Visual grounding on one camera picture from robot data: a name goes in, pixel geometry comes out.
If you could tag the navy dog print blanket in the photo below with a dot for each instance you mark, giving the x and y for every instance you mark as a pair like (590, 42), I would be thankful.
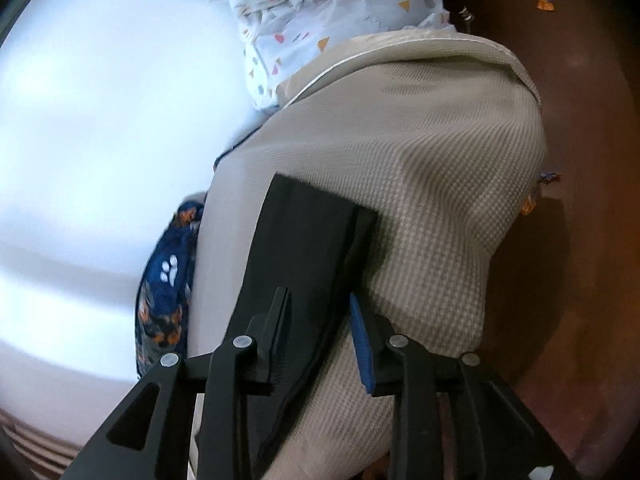
(165, 280)

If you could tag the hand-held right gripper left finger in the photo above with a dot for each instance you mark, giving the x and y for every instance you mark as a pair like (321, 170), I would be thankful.
(274, 340)

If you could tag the white triangle print cloth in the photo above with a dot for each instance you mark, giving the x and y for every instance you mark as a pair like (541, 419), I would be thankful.
(300, 10)

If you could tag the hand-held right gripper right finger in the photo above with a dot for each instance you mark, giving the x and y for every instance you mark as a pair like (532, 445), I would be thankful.
(361, 340)

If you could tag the black pants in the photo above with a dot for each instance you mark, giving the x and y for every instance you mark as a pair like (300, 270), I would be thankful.
(300, 240)

